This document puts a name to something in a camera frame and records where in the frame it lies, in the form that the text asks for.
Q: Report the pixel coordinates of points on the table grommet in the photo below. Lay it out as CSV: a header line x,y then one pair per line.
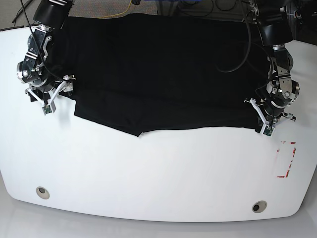
x,y
42,193
259,206

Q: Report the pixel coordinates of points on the left table grommet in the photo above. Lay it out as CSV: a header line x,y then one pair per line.
x,y
42,193

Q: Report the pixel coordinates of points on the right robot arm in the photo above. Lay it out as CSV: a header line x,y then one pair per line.
x,y
34,69

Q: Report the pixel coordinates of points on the red tape rectangle marking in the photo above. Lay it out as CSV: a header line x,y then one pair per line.
x,y
284,158

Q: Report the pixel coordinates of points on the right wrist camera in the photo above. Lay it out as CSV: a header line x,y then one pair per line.
x,y
48,109

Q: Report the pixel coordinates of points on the black t-shirt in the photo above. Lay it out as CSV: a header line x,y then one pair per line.
x,y
141,73

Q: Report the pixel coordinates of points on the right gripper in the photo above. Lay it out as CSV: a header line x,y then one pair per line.
x,y
47,93

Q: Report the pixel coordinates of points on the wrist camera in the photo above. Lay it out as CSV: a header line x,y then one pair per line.
x,y
267,130
48,109

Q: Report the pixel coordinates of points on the right table grommet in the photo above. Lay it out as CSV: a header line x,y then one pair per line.
x,y
259,206

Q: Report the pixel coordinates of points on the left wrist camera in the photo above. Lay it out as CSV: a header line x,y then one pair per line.
x,y
267,130

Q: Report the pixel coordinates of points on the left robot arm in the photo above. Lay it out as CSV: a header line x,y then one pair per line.
x,y
275,49

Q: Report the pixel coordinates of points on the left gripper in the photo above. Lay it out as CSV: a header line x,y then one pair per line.
x,y
269,113

